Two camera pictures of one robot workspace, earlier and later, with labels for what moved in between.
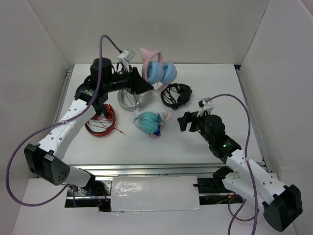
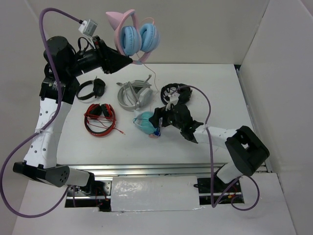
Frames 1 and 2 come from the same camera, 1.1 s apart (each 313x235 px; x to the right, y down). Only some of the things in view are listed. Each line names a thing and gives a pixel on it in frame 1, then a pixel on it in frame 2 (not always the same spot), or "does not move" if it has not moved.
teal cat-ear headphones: x=149 y=122 does not move
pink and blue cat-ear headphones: x=155 y=71 → x=135 y=40
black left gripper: x=136 y=82 → x=110 y=59
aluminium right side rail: x=261 y=148 does not move
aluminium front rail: x=150 y=170 does not move
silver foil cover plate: x=154 y=193 does not move
